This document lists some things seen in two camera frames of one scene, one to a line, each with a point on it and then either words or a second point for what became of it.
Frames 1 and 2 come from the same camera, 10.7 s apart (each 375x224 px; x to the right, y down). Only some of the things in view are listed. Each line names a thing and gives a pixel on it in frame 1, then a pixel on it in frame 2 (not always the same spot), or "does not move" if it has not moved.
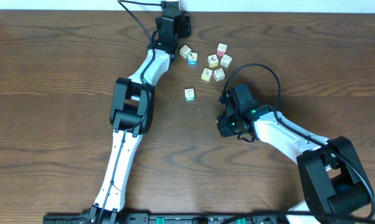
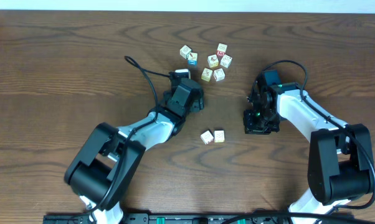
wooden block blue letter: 192,58 does not move
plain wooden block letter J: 219,74 does not move
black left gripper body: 189,30 → 201,104
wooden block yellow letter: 212,60 does not move
